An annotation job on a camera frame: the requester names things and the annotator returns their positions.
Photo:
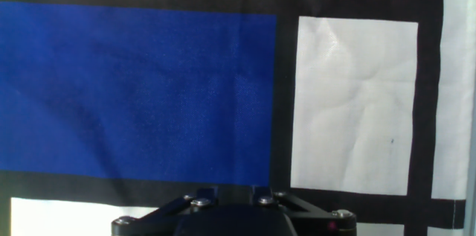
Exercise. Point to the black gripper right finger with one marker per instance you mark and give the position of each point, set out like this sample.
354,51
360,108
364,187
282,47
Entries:
320,225

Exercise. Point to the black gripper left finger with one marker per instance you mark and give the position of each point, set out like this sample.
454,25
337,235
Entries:
152,223

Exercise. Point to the colour block tablecloth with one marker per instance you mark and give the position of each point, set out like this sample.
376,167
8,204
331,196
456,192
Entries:
130,91

